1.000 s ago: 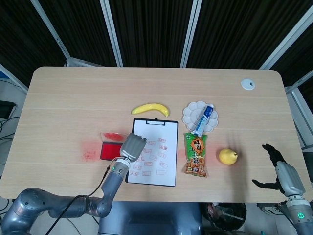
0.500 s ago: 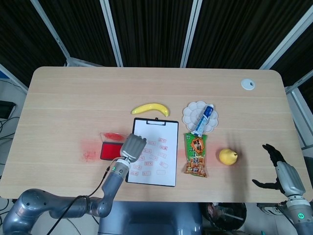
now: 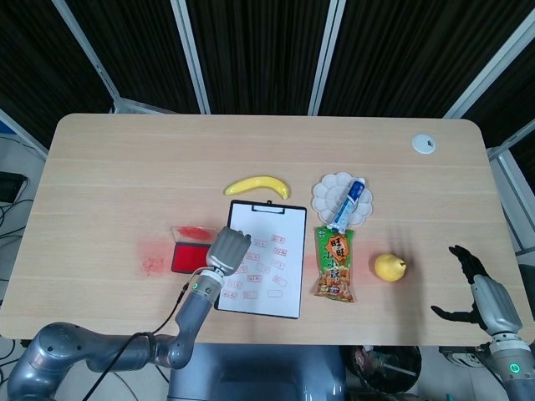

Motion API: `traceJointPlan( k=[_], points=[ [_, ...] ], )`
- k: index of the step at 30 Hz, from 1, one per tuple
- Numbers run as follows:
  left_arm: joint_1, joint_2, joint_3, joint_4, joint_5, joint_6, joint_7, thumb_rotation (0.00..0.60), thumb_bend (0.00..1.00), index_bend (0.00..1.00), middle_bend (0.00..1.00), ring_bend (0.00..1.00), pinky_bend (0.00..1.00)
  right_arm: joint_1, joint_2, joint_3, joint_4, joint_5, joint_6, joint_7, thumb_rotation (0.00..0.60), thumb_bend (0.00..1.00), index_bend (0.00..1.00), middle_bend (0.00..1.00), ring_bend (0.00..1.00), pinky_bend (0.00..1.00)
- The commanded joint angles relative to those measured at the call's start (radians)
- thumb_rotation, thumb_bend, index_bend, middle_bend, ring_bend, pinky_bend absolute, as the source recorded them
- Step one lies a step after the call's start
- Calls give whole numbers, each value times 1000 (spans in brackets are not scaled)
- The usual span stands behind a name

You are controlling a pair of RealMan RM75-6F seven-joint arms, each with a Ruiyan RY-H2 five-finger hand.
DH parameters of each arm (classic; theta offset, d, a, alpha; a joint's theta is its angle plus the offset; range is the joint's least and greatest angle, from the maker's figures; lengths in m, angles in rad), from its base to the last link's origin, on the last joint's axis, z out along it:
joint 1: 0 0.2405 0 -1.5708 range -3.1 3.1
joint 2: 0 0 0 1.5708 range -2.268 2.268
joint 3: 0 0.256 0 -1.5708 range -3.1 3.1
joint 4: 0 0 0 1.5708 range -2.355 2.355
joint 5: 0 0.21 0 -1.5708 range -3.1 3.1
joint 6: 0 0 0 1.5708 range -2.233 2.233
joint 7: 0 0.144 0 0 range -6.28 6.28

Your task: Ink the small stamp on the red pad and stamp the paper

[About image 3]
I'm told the white flower palette dish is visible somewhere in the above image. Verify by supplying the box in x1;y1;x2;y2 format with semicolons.
311;171;374;228

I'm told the red ink pad case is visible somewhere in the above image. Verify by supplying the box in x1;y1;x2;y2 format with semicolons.
170;224;219;276

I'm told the black waste bin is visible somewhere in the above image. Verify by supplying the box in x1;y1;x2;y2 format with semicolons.
346;345;422;396

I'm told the green snack bag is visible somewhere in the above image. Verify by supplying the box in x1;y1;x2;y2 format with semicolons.
313;225;356;304

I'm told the yellow pear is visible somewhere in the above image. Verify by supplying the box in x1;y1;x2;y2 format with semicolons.
373;251;408;284

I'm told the yellow banana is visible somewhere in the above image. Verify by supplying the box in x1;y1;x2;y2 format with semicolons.
223;175;293;201

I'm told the blue white tube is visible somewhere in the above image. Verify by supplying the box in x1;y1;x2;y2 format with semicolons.
327;176;367;233

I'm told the white cable grommet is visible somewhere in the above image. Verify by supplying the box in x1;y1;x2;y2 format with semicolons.
411;133;436;155

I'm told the aluminium frame post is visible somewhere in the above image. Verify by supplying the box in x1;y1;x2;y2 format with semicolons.
442;18;535;120
170;0;211;114
52;0;126;114
308;0;348;116

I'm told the black box device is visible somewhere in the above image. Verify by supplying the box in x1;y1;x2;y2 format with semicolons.
0;172;28;202

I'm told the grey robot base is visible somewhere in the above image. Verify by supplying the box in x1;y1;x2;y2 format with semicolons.
166;342;348;401

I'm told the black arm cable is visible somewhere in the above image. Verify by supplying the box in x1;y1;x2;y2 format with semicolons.
81;282;190;401

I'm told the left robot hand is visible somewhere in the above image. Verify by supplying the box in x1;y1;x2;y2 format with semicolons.
206;226;253;277

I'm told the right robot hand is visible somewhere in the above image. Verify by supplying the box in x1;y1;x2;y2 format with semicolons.
430;245;523;335

